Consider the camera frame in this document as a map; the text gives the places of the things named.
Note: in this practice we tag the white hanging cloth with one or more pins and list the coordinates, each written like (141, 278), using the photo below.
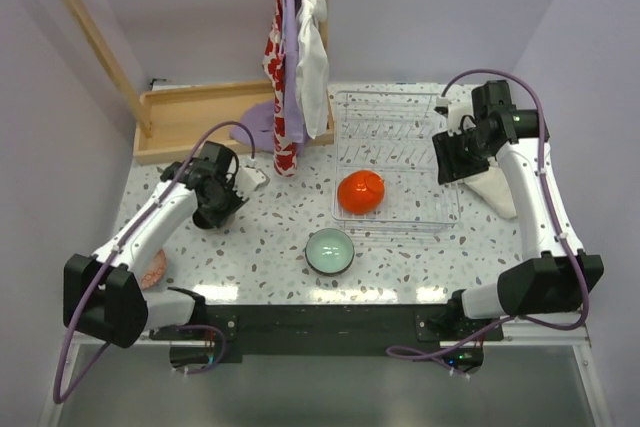
(312, 69)

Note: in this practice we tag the black glazed tan bowl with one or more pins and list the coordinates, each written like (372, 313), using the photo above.
(207, 219)

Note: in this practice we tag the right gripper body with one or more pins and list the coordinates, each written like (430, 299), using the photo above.
(458, 159)

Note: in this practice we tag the cream cloth on table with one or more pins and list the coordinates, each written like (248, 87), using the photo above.
(491, 185)

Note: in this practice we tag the orange plastic bowl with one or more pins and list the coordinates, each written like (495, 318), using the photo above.
(347, 196)
(370, 187)

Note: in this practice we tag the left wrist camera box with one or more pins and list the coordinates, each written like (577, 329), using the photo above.
(248, 180)

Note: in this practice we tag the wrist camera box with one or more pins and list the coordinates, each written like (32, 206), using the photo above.
(453, 111)
(248, 180)

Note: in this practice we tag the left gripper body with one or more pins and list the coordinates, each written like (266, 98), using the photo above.
(214, 214)

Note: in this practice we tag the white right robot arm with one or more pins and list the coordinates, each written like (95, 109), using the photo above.
(555, 274)

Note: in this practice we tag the red and white patterned cloth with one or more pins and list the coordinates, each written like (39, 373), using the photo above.
(284, 150)

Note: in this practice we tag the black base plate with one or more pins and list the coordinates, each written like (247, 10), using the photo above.
(413, 331)

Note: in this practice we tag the wooden tray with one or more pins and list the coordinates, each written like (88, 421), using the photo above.
(180, 116)

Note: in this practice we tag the red blue patterned bowl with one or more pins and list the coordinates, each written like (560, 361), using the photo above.
(155, 271)

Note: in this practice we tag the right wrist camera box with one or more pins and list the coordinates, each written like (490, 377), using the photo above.
(453, 111)

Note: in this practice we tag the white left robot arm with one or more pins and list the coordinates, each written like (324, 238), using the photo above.
(102, 292)

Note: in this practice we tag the green glazed ceramic bowl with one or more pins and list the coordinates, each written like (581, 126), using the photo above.
(329, 252)

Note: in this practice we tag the purple cloth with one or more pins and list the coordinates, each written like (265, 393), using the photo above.
(257, 122)

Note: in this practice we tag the white wire dish rack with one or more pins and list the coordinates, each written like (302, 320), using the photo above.
(390, 134)

